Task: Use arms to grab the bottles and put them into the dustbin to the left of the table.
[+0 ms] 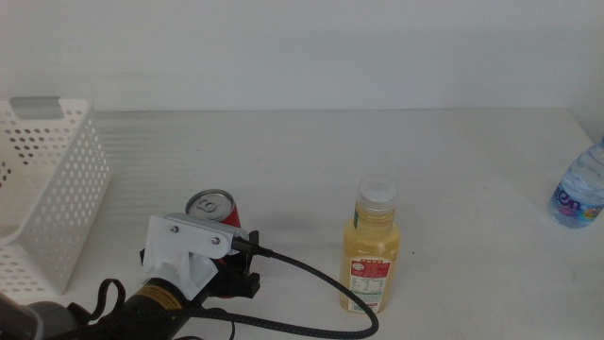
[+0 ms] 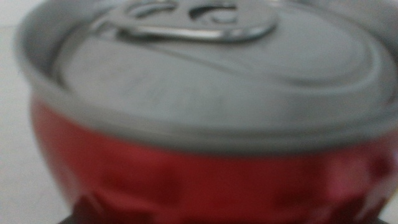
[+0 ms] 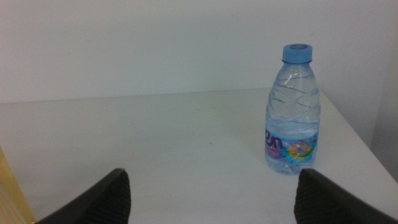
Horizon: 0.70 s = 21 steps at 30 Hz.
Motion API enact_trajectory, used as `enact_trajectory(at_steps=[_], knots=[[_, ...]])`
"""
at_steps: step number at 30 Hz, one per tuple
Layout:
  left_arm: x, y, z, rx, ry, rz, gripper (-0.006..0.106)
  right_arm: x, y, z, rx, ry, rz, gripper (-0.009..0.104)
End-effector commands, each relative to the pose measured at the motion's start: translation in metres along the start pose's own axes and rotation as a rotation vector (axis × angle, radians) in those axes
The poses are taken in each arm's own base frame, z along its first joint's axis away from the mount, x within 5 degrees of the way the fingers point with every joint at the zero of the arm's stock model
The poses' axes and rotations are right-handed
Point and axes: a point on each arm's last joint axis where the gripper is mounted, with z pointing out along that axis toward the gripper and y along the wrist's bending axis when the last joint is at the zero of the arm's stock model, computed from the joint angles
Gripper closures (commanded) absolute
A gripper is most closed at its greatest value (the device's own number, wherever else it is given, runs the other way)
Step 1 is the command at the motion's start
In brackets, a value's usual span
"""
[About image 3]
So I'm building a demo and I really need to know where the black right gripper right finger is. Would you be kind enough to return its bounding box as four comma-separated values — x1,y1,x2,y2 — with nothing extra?
294,168,398,224

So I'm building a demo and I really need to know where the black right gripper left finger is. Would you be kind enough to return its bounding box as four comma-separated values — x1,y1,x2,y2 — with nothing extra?
35,167,132,224

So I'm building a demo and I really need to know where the clear water bottle blue cap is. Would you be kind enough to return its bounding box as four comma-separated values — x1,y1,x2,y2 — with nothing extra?
264,43,322,175

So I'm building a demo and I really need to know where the yellow juice bottle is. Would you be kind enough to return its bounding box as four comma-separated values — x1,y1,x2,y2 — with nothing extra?
0,146,37,224

